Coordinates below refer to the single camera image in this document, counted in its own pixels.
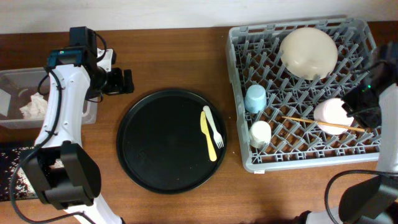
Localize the wooden chopstick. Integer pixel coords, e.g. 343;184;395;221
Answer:
281;116;366;132

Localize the pink small bowl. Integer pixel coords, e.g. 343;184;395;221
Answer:
313;98;354;135

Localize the cream round plate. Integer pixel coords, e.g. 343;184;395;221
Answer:
279;27;338;80

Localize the yellow plastic knife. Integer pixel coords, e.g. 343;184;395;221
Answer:
200;111;217;162

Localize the white plastic fork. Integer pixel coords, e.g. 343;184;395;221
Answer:
203;106;224;149

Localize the cream plastic cup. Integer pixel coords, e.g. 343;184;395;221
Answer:
249;121;272;148

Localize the light blue plastic cup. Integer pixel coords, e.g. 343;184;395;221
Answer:
244;85;267;114

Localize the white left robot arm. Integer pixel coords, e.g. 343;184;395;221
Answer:
9;26;134;223

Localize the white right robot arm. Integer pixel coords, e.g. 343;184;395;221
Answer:
294;42;397;223

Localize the grey dishwasher rack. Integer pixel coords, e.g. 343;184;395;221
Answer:
226;18;381;174

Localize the clear plastic waste bin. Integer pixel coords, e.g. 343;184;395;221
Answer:
0;67;98;129

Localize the black food waste tray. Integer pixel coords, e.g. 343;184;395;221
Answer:
1;144;33;202

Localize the black round tray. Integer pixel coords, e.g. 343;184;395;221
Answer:
116;89;228;194

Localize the large crumpled white tissue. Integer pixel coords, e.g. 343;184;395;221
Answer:
19;93;47;119

